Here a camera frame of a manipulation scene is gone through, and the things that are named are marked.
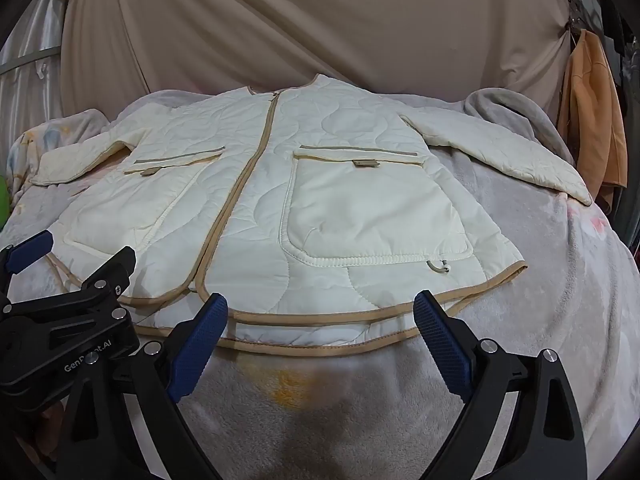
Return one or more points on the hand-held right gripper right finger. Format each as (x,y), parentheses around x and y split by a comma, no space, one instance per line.
(442,345)

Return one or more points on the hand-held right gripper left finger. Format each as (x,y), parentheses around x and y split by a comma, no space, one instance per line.
(197,347)

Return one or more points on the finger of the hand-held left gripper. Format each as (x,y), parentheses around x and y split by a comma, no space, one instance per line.
(30,254)
(112,267)

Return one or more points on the metal clothes hanger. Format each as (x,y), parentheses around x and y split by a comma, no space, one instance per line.
(575,15)

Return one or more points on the green object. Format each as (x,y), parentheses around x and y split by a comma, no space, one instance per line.
(4,200)

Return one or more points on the grey floral blanket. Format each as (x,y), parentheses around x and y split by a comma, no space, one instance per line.
(550,310)

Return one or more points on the white sheer curtain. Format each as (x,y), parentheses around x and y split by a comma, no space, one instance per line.
(27,85)

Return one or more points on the orange hanging garment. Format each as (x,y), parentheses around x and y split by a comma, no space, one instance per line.
(592,110)

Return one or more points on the beige backdrop cloth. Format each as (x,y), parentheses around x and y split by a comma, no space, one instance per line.
(300,20)

